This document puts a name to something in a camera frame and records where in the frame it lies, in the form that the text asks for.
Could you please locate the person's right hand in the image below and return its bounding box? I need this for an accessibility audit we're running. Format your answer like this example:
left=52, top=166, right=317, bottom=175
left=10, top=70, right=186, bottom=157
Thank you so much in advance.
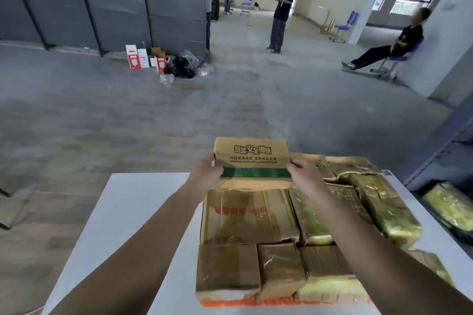
left=285, top=157, right=328, bottom=199

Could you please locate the person's left hand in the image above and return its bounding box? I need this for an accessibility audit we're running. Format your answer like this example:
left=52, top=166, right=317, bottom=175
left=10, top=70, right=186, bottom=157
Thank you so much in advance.
left=186, top=153, right=224, bottom=201

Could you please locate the taped parcel with white label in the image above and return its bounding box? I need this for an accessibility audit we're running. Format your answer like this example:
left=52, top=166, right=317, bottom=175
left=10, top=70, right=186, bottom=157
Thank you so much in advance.
left=216, top=178, right=293, bottom=190

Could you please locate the green striped cardboard box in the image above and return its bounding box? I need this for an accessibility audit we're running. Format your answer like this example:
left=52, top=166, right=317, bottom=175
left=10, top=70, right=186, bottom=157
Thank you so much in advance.
left=213, top=137, right=293, bottom=180

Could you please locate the large taped carton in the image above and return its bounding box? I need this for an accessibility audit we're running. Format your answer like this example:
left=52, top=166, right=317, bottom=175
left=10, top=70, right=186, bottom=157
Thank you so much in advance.
left=201, top=188, right=301, bottom=246

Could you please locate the yellow-green taped parcel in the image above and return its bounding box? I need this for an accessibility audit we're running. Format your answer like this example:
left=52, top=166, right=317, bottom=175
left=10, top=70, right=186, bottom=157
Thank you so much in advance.
left=350, top=173, right=423, bottom=247

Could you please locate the yellow parcel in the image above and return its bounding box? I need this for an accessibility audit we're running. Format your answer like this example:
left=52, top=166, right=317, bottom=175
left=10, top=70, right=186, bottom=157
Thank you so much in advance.
left=422, top=181, right=473, bottom=232

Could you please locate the person's right forearm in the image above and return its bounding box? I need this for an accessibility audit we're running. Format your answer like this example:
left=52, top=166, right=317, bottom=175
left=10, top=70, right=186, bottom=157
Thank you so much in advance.
left=310, top=185, right=473, bottom=315

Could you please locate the white table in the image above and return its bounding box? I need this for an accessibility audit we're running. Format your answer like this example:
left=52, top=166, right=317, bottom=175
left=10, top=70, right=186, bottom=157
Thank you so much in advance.
left=40, top=170, right=473, bottom=315

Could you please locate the black rubbish bag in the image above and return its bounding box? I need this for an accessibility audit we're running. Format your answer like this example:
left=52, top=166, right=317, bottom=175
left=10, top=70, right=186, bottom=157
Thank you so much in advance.
left=165, top=55, right=196, bottom=79

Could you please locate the orange perforated plastic mat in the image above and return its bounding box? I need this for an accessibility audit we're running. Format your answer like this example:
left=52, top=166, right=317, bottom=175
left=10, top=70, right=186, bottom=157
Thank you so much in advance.
left=201, top=298, right=372, bottom=308

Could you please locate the dark blue metal shelf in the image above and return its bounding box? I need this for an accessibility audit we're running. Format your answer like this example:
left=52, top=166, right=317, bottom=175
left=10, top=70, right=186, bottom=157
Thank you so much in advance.
left=403, top=93, right=473, bottom=264

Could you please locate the tall red white carton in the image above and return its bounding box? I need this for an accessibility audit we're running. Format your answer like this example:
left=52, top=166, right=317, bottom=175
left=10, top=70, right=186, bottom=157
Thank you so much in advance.
left=125, top=44, right=142, bottom=70

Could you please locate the small wooden stool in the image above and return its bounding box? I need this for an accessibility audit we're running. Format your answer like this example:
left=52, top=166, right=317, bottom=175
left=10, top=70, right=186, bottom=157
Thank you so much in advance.
left=319, top=17, right=337, bottom=35

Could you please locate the blue plastic chair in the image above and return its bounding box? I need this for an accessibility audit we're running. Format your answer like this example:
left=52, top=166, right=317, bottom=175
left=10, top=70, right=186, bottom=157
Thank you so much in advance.
left=369, top=36, right=425, bottom=81
left=331, top=11, right=359, bottom=43

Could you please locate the grey folding partition screen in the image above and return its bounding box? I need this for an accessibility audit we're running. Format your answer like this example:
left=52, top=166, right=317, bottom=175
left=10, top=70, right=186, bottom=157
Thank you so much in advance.
left=0, top=0, right=207, bottom=57

